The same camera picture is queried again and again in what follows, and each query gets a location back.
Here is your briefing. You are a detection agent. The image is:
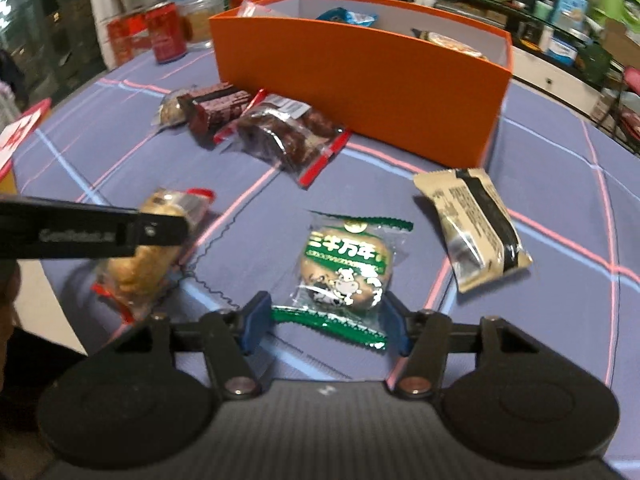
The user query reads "purple plaid tablecloth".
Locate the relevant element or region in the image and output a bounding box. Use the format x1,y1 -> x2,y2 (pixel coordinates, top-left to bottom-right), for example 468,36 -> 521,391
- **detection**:
9,45 -> 640,392

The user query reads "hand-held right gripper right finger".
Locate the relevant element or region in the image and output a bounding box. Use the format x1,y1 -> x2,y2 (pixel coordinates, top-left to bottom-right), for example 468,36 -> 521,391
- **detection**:
379,293 -> 532,403

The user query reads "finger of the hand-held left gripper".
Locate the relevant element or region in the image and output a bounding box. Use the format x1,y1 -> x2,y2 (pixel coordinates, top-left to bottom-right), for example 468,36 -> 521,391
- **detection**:
125,210 -> 194,250

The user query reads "green-edged round cake packet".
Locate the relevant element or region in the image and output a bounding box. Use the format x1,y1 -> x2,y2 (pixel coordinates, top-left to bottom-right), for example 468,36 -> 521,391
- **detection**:
272,209 -> 415,354

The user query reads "clear plastic jar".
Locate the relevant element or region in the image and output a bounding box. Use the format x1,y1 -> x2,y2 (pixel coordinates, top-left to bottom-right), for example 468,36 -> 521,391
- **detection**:
179,0 -> 227,47

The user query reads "red carton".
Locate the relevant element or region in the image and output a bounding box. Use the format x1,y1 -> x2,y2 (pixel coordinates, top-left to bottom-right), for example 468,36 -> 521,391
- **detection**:
107,14 -> 152,69

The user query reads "white low cabinet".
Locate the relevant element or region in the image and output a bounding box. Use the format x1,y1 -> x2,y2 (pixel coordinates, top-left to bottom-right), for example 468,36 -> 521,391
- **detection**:
509,47 -> 602,122

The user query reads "red white card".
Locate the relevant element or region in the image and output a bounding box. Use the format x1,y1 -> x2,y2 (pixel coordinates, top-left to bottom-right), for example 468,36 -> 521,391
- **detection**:
0,98 -> 54,169

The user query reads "beige black-striped snack packet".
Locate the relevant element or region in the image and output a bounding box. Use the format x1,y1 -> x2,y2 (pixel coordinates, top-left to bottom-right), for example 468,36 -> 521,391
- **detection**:
413,167 -> 534,294

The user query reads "blue white carton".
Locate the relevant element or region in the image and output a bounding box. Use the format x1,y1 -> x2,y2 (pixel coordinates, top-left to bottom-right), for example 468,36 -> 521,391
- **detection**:
554,0 -> 589,27

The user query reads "red drink can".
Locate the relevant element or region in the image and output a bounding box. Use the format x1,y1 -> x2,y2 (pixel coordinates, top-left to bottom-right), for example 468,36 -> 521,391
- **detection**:
144,2 -> 189,65

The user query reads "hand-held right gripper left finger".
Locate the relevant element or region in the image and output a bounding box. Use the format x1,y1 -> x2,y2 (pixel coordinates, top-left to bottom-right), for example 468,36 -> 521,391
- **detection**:
142,290 -> 275,402

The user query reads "red-edged bread packet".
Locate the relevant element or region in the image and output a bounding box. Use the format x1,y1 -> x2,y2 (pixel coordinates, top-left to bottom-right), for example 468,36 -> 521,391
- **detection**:
92,187 -> 217,322

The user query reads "dark cake red-edged packet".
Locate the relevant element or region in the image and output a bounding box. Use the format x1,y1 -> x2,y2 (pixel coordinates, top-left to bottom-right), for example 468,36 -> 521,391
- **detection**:
214,88 -> 352,189

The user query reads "gold round-label snack packet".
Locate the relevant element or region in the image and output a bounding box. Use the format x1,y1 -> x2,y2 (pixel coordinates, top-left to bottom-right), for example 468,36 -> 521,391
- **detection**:
412,29 -> 490,60

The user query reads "red-brown striped wafer packet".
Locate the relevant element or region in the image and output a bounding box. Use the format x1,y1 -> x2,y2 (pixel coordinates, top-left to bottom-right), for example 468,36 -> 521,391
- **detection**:
177,82 -> 254,142

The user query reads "small round nut packet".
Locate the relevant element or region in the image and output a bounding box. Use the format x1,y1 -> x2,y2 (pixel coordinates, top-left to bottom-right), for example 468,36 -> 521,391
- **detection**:
151,94 -> 189,129

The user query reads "orange cardboard box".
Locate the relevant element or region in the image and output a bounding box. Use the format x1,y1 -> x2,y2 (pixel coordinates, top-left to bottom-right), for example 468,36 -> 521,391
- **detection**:
208,0 -> 515,169

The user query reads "blue snack packet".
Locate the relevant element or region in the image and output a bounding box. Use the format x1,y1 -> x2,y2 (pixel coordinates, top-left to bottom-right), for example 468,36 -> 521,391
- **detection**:
316,7 -> 379,29

